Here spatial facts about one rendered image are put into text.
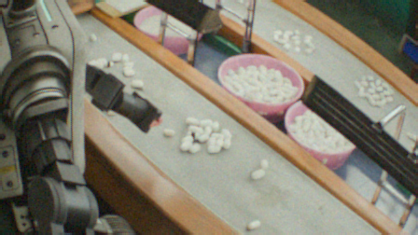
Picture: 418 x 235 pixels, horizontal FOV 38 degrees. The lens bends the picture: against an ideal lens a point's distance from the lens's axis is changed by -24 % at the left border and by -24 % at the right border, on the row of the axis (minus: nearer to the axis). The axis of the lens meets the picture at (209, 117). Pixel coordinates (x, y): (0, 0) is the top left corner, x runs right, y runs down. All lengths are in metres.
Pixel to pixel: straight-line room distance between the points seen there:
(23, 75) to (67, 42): 0.12
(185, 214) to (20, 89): 0.87
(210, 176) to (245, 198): 0.12
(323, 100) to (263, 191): 0.36
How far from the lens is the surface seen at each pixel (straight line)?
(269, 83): 2.32
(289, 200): 1.90
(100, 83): 1.70
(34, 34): 1.12
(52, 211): 0.94
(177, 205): 1.80
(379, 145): 1.59
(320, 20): 2.75
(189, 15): 1.94
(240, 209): 1.85
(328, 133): 2.16
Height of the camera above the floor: 2.00
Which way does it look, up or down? 36 degrees down
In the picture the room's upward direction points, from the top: 8 degrees clockwise
